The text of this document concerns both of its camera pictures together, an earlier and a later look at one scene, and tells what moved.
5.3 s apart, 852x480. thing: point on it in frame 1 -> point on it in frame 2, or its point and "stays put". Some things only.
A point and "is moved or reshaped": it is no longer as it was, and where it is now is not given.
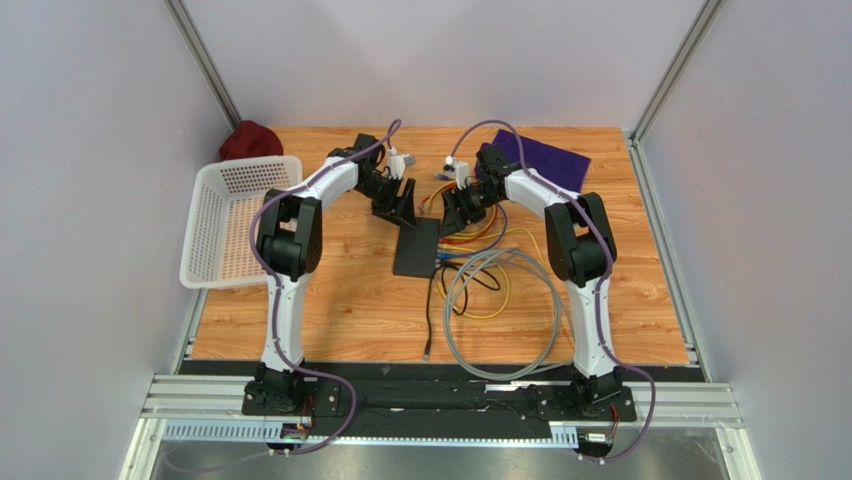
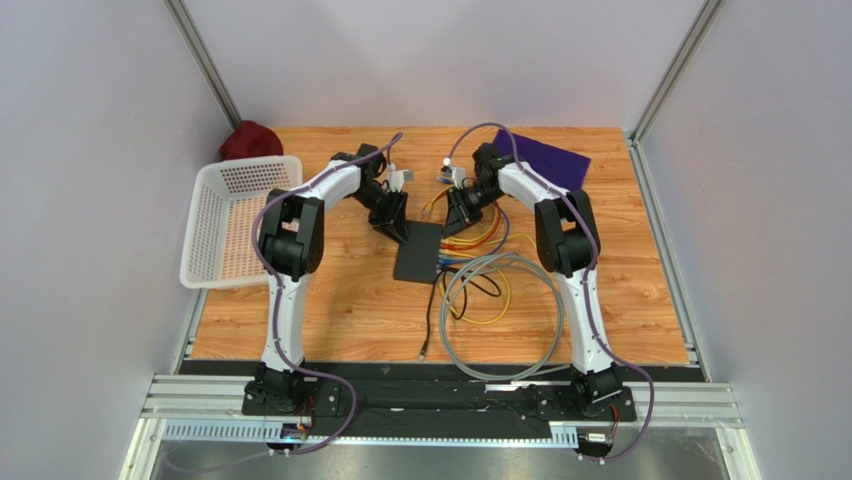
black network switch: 416,249 stays put
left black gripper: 405,205 -> 393,223
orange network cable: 424,203 is moved or reshaped
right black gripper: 460,204 stays put
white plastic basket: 217,250 stays put
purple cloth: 565,168 stays put
